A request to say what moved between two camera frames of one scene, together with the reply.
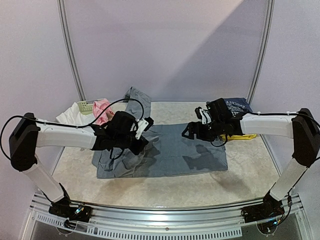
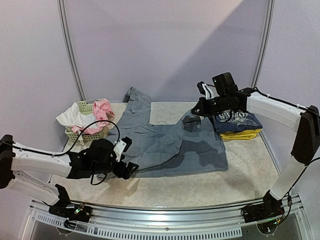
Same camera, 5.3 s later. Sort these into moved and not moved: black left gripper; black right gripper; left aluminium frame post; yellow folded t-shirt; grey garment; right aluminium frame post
Moved: black right gripper; black left gripper
Not moved: yellow folded t-shirt; left aluminium frame post; right aluminium frame post; grey garment
